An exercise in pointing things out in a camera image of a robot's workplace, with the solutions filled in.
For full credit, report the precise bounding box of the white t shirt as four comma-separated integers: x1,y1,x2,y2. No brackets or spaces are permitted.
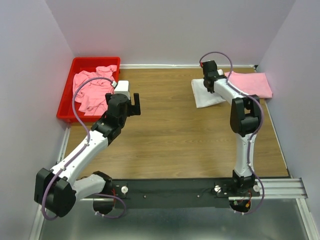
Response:
191,78,226,109

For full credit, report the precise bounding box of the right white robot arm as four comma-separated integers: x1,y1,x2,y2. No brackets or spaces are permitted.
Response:
200,60,263,194

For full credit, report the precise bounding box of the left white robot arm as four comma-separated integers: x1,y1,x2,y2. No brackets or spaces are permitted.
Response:
34,93,141,220

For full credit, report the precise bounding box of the crumpled pink t shirt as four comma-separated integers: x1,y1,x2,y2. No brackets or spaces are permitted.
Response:
72,65,118,116

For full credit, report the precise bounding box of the folded pink t shirt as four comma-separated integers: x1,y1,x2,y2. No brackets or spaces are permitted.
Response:
228,71,273,99

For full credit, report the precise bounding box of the red plastic bin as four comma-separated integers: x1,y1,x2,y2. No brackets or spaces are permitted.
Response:
56,56,121,124

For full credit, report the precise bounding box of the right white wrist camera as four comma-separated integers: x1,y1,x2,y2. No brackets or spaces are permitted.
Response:
217,69,224,76

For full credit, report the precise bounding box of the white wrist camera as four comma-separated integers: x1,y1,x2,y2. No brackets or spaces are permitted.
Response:
217,69,224,76
113,80,131,100

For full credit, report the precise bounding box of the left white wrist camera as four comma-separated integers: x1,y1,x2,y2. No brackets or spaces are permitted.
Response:
113,80,131,100

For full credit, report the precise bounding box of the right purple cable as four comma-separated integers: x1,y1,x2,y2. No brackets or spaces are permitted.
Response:
199,51,266,216

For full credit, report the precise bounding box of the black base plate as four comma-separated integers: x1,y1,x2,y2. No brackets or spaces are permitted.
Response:
101,177,260,209

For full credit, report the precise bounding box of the aluminium frame rail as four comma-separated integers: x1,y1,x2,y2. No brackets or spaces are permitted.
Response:
28,127,313,240

